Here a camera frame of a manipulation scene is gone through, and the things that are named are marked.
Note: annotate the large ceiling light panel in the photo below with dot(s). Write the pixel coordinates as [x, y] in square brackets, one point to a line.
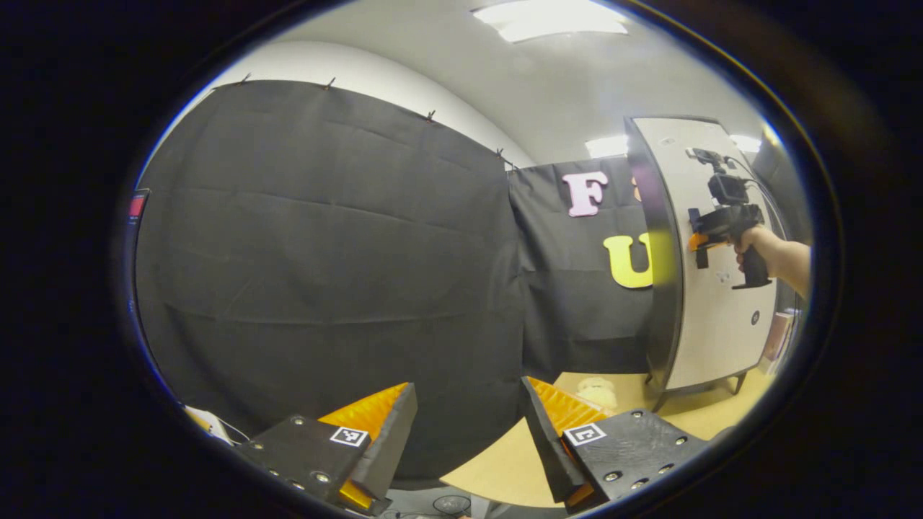
[555, 18]

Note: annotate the black backdrop cloth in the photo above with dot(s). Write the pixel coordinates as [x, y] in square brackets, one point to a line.
[324, 288]

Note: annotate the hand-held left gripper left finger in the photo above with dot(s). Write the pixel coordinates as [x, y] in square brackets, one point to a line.
[393, 447]

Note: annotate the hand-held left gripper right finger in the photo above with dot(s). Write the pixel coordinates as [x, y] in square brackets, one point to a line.
[548, 454]

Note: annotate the red sign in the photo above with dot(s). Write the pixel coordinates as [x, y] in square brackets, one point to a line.
[137, 207]

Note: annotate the grey cabinet door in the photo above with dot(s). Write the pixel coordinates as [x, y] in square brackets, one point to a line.
[721, 339]

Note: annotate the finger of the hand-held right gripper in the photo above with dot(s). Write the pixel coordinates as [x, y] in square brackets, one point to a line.
[699, 241]

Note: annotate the cream plush toy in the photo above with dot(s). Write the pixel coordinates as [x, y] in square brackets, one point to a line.
[597, 393]

